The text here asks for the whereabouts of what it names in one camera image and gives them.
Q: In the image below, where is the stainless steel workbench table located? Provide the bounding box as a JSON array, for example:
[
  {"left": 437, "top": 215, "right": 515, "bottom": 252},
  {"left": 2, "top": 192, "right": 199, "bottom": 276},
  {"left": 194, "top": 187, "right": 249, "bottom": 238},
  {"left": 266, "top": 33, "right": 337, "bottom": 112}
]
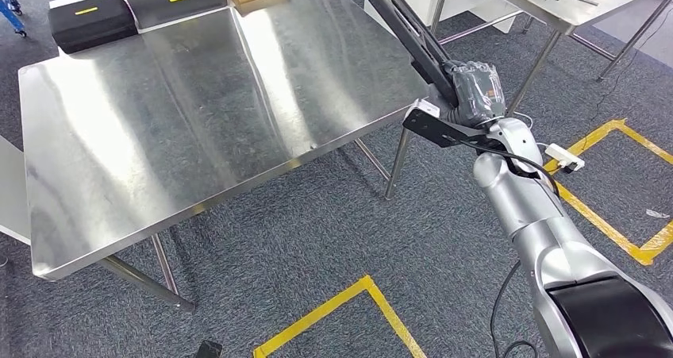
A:
[{"left": 18, "top": 0, "right": 429, "bottom": 312}]

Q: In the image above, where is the grey left robot foot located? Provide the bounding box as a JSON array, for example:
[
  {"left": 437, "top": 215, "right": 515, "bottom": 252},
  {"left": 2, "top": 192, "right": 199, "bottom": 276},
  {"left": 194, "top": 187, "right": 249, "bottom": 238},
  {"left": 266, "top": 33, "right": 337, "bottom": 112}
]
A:
[{"left": 194, "top": 340, "right": 224, "bottom": 358}]

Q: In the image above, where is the white power strip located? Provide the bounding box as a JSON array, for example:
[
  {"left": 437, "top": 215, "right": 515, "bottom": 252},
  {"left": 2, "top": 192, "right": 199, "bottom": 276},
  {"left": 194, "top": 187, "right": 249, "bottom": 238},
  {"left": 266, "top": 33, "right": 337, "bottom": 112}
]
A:
[{"left": 544, "top": 143, "right": 586, "bottom": 174}]

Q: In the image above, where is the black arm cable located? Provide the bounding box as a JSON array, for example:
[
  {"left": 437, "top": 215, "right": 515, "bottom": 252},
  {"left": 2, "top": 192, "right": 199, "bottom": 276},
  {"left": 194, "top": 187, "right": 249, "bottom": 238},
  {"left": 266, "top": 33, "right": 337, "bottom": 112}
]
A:
[{"left": 457, "top": 140, "right": 561, "bottom": 199}]

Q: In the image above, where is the white cabinet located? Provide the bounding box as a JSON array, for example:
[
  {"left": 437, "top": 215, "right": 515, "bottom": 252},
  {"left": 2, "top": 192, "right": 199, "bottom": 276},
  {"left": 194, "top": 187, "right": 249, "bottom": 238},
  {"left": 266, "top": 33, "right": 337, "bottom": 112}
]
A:
[
  {"left": 363, "top": 0, "right": 524, "bottom": 35},
  {"left": 0, "top": 134, "right": 33, "bottom": 246}
]

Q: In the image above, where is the grey case yellow label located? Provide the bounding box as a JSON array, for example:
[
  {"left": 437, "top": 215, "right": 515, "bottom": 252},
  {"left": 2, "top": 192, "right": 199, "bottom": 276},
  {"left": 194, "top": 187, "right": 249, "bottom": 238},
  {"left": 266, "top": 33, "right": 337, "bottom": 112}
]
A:
[{"left": 114, "top": 0, "right": 229, "bottom": 31}]

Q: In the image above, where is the black case yellow label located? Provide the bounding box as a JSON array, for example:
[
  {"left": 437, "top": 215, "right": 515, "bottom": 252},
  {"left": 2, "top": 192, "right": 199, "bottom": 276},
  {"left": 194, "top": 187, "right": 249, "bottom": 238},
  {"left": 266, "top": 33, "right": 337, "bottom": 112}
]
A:
[{"left": 48, "top": 0, "right": 139, "bottom": 56}]

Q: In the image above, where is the yellow floor tape square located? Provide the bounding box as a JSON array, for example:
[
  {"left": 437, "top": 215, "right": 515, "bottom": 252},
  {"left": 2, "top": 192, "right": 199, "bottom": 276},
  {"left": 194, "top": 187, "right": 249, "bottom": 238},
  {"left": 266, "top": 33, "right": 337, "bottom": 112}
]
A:
[
  {"left": 541, "top": 118, "right": 673, "bottom": 266},
  {"left": 253, "top": 275, "right": 428, "bottom": 358}
]

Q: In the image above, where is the black hanging cable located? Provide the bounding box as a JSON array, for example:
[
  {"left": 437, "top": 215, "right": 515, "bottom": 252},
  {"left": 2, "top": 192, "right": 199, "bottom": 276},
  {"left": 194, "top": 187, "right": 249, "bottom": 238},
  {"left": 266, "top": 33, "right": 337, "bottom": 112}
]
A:
[{"left": 489, "top": 260, "right": 540, "bottom": 358}]

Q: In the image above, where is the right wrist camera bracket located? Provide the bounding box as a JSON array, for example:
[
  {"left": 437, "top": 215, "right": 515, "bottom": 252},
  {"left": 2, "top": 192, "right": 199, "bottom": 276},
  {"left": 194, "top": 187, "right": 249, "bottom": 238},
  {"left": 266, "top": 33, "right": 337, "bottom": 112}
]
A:
[{"left": 402, "top": 98, "right": 509, "bottom": 152}]

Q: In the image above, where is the blue steel shelf rack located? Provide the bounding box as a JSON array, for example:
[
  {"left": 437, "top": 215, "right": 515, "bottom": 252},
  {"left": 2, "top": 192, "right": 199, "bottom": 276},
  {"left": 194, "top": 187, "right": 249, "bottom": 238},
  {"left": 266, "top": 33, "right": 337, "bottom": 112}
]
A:
[{"left": 0, "top": 0, "right": 114, "bottom": 38}]

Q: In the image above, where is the black plastic panel part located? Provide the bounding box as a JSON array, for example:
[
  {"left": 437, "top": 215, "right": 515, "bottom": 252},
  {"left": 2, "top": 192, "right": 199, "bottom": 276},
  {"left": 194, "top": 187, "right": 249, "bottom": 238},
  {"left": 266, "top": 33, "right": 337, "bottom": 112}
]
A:
[{"left": 355, "top": 0, "right": 467, "bottom": 110}]

